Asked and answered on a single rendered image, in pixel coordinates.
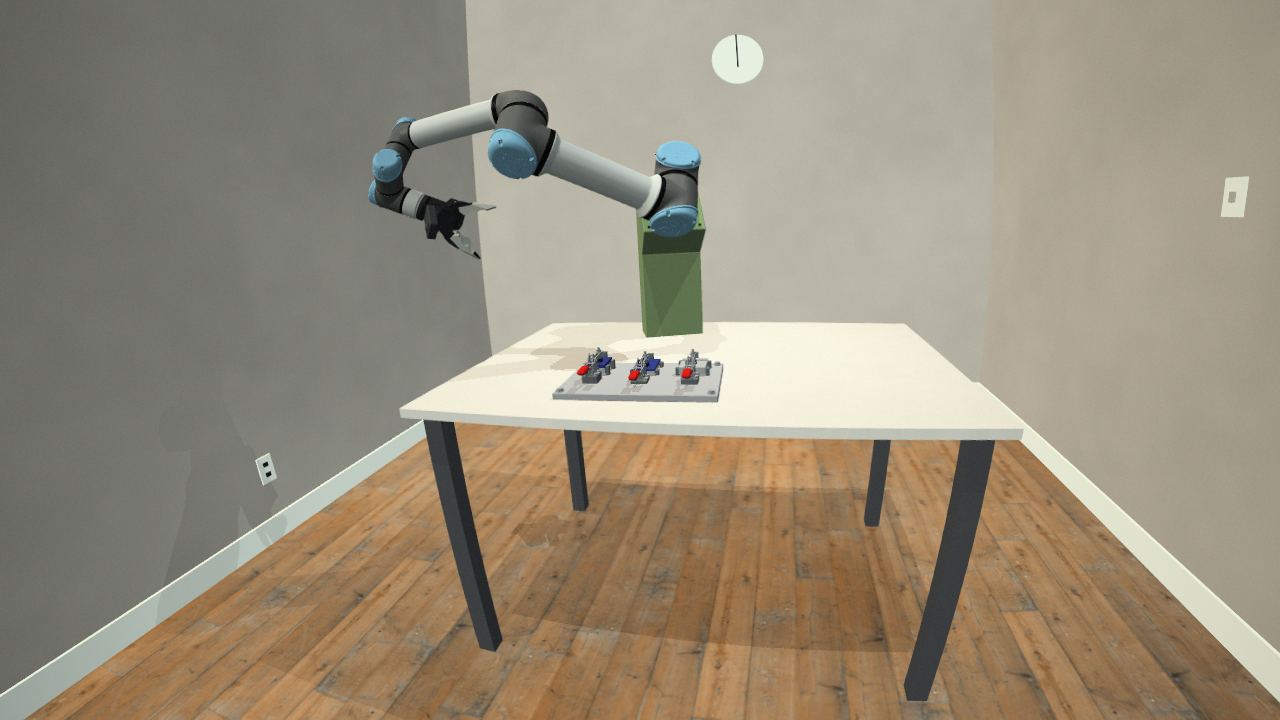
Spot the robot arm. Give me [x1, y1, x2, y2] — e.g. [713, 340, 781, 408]
[369, 90, 701, 237]

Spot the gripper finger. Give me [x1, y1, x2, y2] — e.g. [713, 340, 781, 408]
[447, 201, 497, 215]
[440, 231, 481, 260]

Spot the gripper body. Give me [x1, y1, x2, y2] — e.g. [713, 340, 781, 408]
[416, 195, 465, 234]

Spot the toggle clamp with red handle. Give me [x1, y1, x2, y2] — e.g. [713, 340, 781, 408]
[628, 351, 650, 384]
[577, 347, 603, 383]

